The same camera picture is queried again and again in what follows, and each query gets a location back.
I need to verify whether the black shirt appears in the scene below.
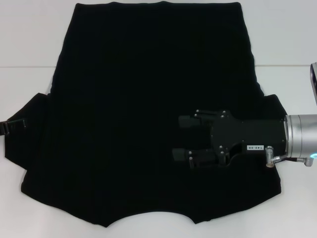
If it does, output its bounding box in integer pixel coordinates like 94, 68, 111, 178
4, 1, 289, 223

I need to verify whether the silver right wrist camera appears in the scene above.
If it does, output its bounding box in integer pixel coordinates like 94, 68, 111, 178
310, 61, 317, 106

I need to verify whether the right gripper cable with plugs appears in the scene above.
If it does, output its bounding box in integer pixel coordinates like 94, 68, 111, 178
264, 146, 315, 169

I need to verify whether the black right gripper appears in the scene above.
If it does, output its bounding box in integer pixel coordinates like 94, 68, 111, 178
178, 108, 288, 166

